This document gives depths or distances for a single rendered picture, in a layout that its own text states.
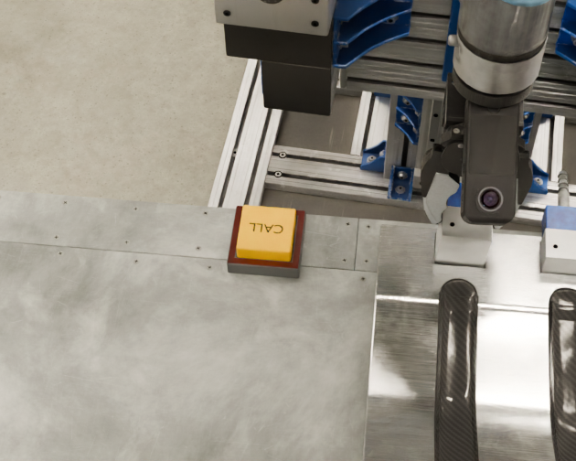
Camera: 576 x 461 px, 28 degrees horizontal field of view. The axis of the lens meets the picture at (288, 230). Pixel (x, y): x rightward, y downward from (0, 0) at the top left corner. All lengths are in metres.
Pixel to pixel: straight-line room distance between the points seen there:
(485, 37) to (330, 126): 1.25
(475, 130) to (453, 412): 0.27
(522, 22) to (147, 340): 0.55
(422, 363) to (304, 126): 1.11
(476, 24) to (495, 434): 0.38
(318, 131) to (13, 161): 0.68
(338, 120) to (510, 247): 1.03
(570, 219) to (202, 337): 0.41
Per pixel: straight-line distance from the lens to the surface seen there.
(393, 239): 1.19
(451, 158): 1.07
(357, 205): 2.06
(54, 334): 1.27
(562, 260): 1.18
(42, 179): 2.42
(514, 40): 0.95
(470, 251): 1.16
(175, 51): 2.61
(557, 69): 1.54
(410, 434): 1.08
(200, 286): 1.27
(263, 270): 1.26
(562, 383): 1.14
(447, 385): 1.13
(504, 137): 1.02
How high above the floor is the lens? 1.87
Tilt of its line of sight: 55 degrees down
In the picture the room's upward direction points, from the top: 2 degrees counter-clockwise
